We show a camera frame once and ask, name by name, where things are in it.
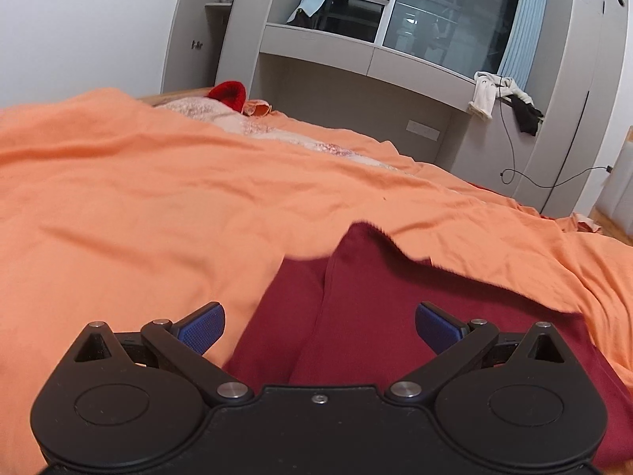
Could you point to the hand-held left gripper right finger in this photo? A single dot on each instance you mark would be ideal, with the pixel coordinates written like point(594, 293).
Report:
point(437, 327)

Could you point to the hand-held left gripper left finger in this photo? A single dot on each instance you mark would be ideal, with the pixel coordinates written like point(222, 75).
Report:
point(202, 327)

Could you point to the maroon knit sweater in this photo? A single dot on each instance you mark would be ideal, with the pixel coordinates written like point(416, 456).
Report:
point(366, 307)

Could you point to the orange blanket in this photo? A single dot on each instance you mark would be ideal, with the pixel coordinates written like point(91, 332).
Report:
point(123, 198)

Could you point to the pale patterned pillow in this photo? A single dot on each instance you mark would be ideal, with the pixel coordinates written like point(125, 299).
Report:
point(247, 126)

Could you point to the small orange cloth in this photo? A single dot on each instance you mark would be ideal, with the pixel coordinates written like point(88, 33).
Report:
point(256, 108)

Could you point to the black cloth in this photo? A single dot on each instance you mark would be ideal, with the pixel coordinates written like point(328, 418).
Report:
point(528, 115)

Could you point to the padded headboard with wooden rim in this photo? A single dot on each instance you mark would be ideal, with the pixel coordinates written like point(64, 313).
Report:
point(618, 183)

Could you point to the white cloth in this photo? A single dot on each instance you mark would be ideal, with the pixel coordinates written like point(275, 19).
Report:
point(483, 96)

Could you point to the red knit hat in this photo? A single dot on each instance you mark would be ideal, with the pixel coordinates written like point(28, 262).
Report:
point(228, 93)

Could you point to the grey built-in wardrobe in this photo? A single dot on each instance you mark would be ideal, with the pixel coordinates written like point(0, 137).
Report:
point(316, 84)

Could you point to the dark cloth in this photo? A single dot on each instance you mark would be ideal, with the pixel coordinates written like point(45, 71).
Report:
point(298, 18)

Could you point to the white wall socket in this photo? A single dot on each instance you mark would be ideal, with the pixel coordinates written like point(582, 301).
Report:
point(423, 129)

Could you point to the window with grey frame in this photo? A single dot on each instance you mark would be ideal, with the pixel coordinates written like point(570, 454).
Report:
point(445, 15)

